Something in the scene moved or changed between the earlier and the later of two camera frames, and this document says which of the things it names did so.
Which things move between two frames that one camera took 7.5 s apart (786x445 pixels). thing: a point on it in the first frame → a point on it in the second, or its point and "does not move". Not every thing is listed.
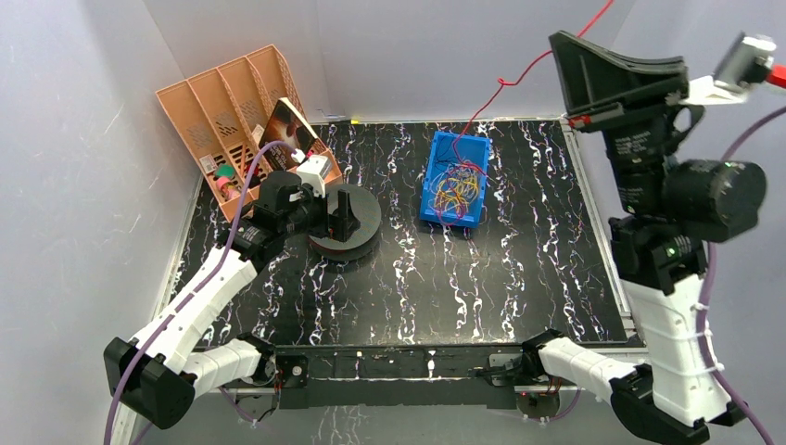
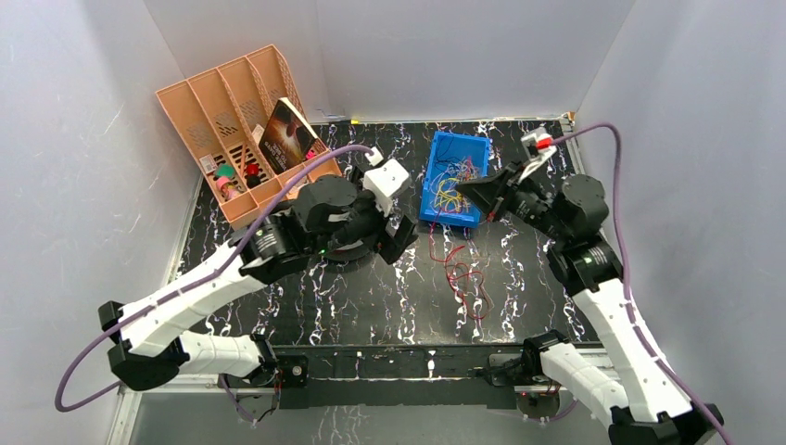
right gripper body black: x=639 y=141 → x=530 y=204
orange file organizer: x=220 y=118 does not move
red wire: x=502 y=82 → x=468 y=286
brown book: x=285 y=125 does not move
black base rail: x=456 y=375 does not move
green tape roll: x=225 y=170 does not move
